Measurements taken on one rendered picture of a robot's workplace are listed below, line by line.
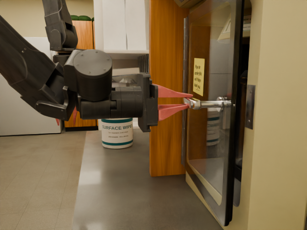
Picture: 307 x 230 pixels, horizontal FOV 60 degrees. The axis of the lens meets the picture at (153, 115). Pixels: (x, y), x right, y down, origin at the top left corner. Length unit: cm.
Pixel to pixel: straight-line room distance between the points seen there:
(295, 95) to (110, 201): 47
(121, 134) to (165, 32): 48
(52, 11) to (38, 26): 525
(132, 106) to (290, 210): 33
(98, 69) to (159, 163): 47
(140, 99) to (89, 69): 11
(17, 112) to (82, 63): 511
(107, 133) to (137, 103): 63
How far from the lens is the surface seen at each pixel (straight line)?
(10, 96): 549
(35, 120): 546
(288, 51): 46
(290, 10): 47
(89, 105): 45
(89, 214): 65
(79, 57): 42
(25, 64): 45
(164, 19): 77
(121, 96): 46
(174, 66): 76
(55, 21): 82
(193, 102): 45
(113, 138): 107
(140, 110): 46
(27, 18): 614
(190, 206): 67
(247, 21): 54
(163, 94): 46
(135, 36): 169
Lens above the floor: 126
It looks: 10 degrees down
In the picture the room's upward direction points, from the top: straight up
